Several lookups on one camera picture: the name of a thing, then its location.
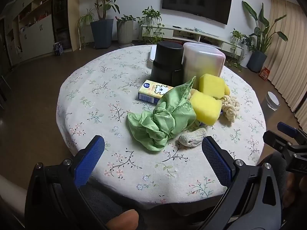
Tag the dark blue square planter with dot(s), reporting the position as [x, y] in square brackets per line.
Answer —
[102, 33]

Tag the cream wall cabinet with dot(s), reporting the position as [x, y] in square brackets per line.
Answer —
[31, 26]

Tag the white tray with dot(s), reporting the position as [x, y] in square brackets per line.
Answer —
[152, 54]

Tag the green cloth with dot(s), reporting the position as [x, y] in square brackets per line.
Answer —
[165, 122]

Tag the grey trash bin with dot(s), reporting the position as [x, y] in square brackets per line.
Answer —
[271, 101]

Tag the red box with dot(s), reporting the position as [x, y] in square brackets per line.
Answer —
[264, 73]

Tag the yellow and blue carton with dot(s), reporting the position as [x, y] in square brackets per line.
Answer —
[153, 91]

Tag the black television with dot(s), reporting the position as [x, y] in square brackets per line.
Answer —
[196, 1]

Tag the small trailing plant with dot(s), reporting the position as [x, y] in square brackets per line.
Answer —
[239, 40]

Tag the yellow sponge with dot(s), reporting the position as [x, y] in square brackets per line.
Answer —
[212, 86]
[206, 107]

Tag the white television cabinet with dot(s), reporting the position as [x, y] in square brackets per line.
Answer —
[191, 34]

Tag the person's left hand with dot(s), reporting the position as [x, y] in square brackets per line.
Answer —
[128, 218]

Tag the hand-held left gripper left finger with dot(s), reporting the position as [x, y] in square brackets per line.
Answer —
[90, 160]

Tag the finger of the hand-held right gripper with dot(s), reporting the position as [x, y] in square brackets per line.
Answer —
[278, 142]
[286, 127]

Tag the blue floor item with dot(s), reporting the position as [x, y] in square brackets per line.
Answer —
[58, 48]

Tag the beige curtain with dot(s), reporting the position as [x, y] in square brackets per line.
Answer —
[287, 60]

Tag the black cylindrical container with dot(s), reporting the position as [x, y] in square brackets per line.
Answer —
[166, 62]

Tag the person's grey trousers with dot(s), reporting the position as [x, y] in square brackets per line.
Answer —
[105, 201]

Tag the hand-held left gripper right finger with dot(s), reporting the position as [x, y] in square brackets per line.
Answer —
[215, 160]

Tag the cream knit dishcloth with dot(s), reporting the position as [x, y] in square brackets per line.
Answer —
[191, 137]

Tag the white ribbed planter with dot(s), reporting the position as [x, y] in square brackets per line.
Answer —
[124, 32]

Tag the white stick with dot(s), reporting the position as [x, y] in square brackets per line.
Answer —
[79, 38]

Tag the spider plant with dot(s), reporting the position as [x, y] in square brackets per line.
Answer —
[85, 20]

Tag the white plastic storage box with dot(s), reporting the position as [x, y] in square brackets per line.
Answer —
[203, 60]

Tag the small green potted plant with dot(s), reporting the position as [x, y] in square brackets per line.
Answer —
[126, 18]

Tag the teal toy figure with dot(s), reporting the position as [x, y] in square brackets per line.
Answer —
[198, 29]

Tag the large broad-leaf plant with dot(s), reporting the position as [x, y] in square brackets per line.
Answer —
[261, 28]

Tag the person's right hand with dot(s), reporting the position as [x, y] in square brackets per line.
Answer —
[296, 186]

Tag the trailing pothos plant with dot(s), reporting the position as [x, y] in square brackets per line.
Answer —
[151, 21]

